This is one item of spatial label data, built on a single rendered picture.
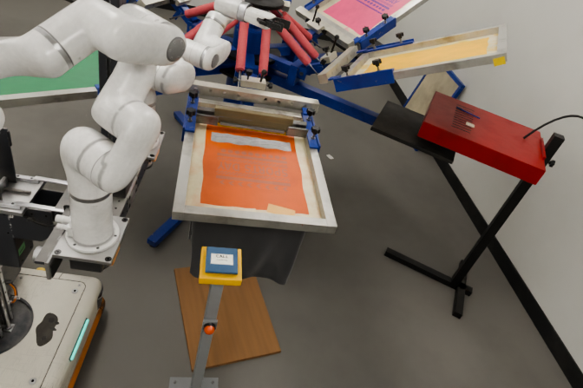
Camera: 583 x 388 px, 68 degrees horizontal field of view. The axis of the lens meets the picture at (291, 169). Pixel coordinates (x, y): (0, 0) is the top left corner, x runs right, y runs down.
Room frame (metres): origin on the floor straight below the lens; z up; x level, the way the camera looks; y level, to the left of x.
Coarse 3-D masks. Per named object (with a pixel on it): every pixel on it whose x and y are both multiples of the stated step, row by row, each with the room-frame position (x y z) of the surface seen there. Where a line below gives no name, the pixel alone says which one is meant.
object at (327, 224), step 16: (272, 112) 1.86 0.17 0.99; (288, 112) 1.91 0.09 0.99; (192, 144) 1.42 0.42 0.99; (320, 176) 1.46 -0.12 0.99; (176, 192) 1.12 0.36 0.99; (320, 192) 1.36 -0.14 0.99; (176, 208) 1.04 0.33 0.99; (192, 208) 1.07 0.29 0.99; (208, 208) 1.09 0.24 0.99; (320, 208) 1.29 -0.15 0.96; (240, 224) 1.09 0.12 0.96; (256, 224) 1.11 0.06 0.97; (272, 224) 1.12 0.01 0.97; (288, 224) 1.14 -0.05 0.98; (304, 224) 1.15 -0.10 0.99; (320, 224) 1.17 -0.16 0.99; (336, 224) 1.20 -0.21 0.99
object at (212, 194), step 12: (216, 132) 1.61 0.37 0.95; (228, 132) 1.63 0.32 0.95; (240, 132) 1.66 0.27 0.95; (216, 144) 1.52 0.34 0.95; (228, 144) 1.54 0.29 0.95; (204, 156) 1.41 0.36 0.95; (216, 156) 1.43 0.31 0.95; (204, 168) 1.33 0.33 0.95; (216, 168) 1.36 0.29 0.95; (204, 180) 1.27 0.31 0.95; (204, 192) 1.20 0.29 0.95; (216, 192) 1.22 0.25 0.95; (228, 192) 1.24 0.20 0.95; (240, 192) 1.26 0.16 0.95; (252, 192) 1.28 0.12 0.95; (216, 204) 1.16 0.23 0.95; (228, 204) 1.18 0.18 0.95; (240, 204) 1.19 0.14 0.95; (252, 204) 1.21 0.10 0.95
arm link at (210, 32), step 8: (208, 24) 1.57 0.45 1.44; (216, 24) 1.58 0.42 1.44; (200, 32) 1.54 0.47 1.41; (208, 32) 1.55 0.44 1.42; (216, 32) 1.57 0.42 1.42; (200, 40) 1.52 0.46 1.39; (208, 40) 1.52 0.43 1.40; (216, 40) 1.53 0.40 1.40; (224, 40) 1.54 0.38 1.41; (208, 48) 1.42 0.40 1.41; (216, 48) 1.44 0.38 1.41; (224, 48) 1.49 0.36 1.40; (208, 56) 1.39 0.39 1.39; (216, 56) 1.43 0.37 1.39; (224, 56) 1.49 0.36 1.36; (200, 64) 1.39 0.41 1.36; (208, 64) 1.39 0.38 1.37; (216, 64) 1.43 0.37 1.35
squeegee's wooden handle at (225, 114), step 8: (216, 112) 1.63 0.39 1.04; (224, 112) 1.64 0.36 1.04; (232, 112) 1.65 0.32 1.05; (240, 112) 1.66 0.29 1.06; (248, 112) 1.68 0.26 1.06; (256, 112) 1.70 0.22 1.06; (264, 112) 1.72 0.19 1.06; (224, 120) 1.64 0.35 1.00; (232, 120) 1.65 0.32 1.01; (240, 120) 1.66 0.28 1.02; (248, 120) 1.67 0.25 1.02; (256, 120) 1.68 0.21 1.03; (264, 120) 1.69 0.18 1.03; (272, 120) 1.70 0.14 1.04; (280, 120) 1.71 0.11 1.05; (288, 120) 1.72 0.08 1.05; (280, 128) 1.72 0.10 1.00
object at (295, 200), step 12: (252, 132) 1.69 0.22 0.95; (288, 156) 1.58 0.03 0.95; (288, 168) 1.50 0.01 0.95; (300, 180) 1.44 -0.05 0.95; (264, 192) 1.30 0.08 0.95; (276, 192) 1.32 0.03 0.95; (288, 192) 1.34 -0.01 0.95; (300, 192) 1.37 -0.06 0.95; (264, 204) 1.23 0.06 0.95; (276, 204) 1.25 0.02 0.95; (288, 204) 1.27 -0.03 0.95; (300, 204) 1.29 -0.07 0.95
